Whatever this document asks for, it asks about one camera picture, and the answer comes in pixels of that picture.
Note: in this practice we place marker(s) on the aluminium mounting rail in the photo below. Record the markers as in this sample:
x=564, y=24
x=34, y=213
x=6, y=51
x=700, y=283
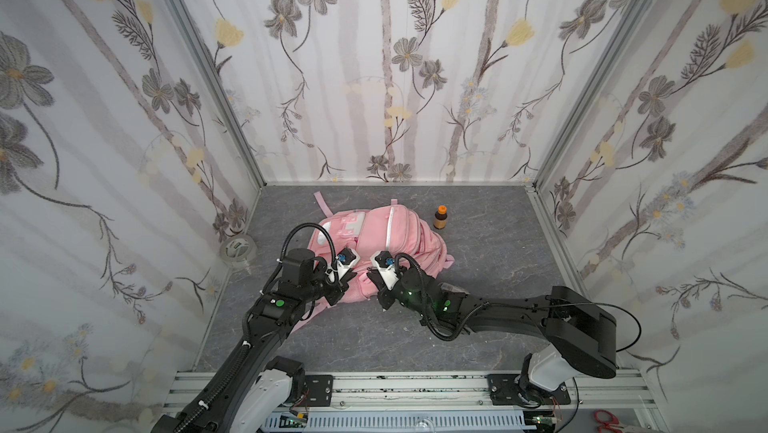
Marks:
x=448, y=401

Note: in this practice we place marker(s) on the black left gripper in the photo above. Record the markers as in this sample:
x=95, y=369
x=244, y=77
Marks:
x=335, y=283

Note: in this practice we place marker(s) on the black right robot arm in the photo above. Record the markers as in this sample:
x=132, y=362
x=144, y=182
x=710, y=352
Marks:
x=581, y=334

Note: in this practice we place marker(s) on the pink student backpack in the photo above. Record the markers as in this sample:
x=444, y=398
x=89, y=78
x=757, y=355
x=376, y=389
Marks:
x=393, y=228

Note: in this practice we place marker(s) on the red scissors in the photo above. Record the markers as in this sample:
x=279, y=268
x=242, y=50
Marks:
x=607, y=422

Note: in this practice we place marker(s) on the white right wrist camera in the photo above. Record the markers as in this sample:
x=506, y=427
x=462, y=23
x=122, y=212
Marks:
x=383, y=272

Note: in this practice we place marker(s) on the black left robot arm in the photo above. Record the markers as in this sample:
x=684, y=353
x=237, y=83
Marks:
x=252, y=383

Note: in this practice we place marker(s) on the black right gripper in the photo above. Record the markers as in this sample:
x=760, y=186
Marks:
x=382, y=283

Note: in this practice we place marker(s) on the clear tape roll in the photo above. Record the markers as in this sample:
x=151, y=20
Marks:
x=239, y=252

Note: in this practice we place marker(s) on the small brown orange-capped bottle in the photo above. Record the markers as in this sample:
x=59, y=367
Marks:
x=440, y=217

